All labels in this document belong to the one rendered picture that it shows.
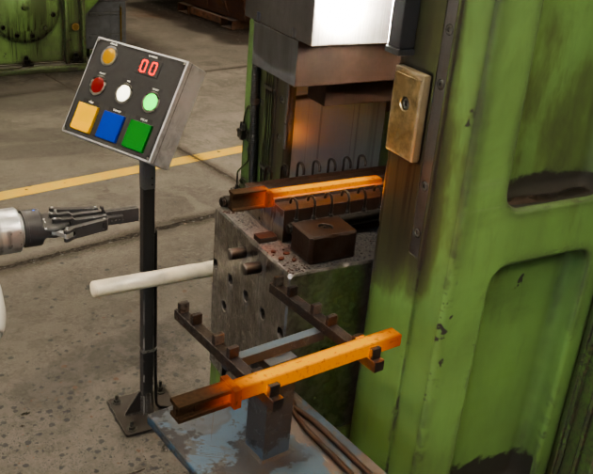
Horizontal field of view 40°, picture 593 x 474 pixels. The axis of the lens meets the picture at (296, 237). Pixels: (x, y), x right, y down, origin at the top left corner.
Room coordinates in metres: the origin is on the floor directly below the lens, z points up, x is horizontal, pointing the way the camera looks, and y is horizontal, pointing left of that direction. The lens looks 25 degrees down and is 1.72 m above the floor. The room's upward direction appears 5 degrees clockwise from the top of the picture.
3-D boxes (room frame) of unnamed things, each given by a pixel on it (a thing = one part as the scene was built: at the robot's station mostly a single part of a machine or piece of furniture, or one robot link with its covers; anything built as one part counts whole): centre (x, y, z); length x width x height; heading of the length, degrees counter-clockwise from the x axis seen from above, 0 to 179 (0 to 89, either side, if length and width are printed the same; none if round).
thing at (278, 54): (1.85, -0.10, 1.32); 0.42 x 0.20 x 0.10; 121
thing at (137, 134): (2.02, 0.43, 1.01); 0.07 x 0.05 x 0.07; 56
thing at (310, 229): (1.62, -0.06, 0.95); 0.12 x 0.08 x 0.06; 121
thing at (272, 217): (1.85, -0.10, 0.96); 0.42 x 0.20 x 0.09; 121
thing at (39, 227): (1.47, 0.50, 1.00); 0.09 x 0.08 x 0.07; 121
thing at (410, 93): (1.54, -0.19, 1.27); 0.09 x 0.02 x 0.17; 31
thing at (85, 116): (2.13, 0.60, 1.01); 0.07 x 0.05 x 0.07; 56
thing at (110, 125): (2.08, 0.51, 1.01); 0.07 x 0.05 x 0.07; 56
